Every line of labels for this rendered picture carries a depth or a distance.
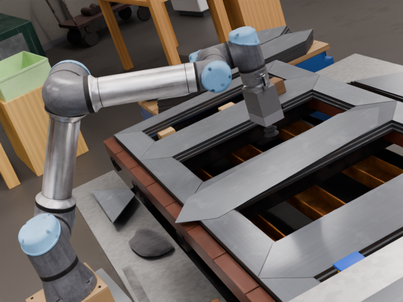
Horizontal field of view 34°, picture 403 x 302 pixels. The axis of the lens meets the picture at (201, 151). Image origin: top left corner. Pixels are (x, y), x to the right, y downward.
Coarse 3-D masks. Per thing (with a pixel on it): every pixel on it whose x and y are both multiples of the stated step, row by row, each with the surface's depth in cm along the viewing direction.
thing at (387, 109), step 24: (216, 96) 258; (312, 96) 233; (168, 120) 253; (384, 120) 196; (120, 144) 252; (216, 144) 225; (360, 144) 192; (144, 168) 226; (312, 168) 188; (168, 192) 204; (264, 192) 185; (216, 240) 171; (384, 240) 148; (240, 264) 158; (264, 288) 147
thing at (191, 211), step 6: (186, 204) 188; (192, 204) 187; (198, 204) 186; (186, 210) 185; (192, 210) 184; (198, 210) 183; (204, 210) 182; (186, 216) 182; (192, 216) 181; (198, 216) 180; (204, 216) 179; (210, 216) 178
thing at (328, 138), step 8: (312, 128) 206; (320, 128) 205; (328, 128) 203; (304, 136) 204; (312, 136) 202; (320, 136) 200; (328, 136) 198; (336, 136) 197; (344, 136) 195; (320, 144) 195; (328, 144) 194; (336, 144) 192; (344, 144) 191
